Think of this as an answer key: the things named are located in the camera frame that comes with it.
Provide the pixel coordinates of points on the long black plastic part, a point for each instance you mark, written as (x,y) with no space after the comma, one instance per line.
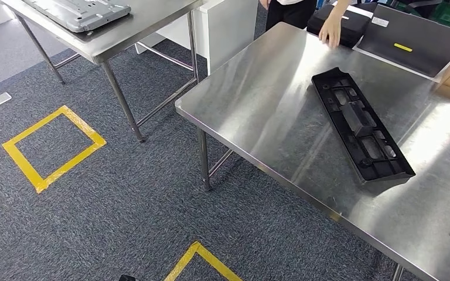
(359,118)

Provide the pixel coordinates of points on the stainless steel workbench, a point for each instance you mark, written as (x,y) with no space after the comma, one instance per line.
(279,97)

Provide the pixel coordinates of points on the white cabinet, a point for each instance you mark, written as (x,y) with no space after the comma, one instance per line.
(225,31)

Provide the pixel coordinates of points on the yellow floor tape square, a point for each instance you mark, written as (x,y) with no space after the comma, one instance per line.
(209,258)
(23,161)

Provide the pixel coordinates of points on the person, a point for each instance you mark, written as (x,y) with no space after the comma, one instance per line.
(291,13)

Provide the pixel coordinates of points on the stainless steel table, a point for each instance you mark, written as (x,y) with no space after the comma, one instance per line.
(132,31)

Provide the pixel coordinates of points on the black robot foot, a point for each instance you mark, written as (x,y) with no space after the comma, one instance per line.
(127,278)

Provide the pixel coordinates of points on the black case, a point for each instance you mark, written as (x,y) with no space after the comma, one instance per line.
(355,27)

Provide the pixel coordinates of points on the grey metal plate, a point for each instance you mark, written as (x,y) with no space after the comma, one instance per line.
(77,13)

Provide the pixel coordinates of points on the white label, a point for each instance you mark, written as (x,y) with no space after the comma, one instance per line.
(380,21)

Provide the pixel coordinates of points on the yellow label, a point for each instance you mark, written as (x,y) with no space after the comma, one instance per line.
(403,47)

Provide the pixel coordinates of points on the grey metal tray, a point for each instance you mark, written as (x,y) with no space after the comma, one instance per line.
(423,42)

